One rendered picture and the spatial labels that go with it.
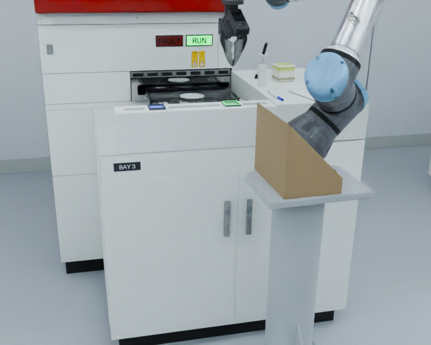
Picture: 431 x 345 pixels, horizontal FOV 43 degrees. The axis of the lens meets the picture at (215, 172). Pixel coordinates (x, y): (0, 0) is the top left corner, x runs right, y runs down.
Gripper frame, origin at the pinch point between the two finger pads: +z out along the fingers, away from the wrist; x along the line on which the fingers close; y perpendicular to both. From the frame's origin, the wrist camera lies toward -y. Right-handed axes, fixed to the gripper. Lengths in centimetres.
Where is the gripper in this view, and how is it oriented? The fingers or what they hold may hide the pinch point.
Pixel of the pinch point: (232, 62)
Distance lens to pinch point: 189.7
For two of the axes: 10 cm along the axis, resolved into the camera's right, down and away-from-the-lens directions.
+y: -2.3, -3.5, 9.1
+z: -0.1, 9.3, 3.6
